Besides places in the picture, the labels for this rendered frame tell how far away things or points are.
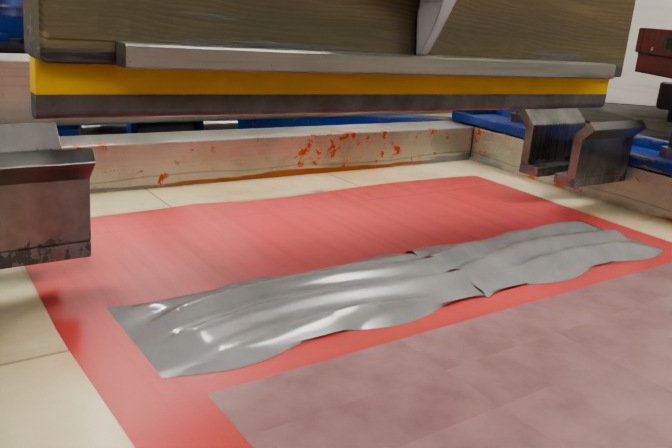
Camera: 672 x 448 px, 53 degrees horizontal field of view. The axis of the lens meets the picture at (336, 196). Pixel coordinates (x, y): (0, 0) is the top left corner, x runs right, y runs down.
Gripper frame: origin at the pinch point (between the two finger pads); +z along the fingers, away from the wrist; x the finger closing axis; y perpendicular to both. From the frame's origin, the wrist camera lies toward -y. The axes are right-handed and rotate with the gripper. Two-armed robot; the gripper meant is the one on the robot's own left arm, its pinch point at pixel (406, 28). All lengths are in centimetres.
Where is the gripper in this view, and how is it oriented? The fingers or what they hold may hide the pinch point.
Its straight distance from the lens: 40.6
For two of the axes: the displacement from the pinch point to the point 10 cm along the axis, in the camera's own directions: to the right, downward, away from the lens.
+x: 5.8, 2.6, -7.7
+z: -0.8, 9.6, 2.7
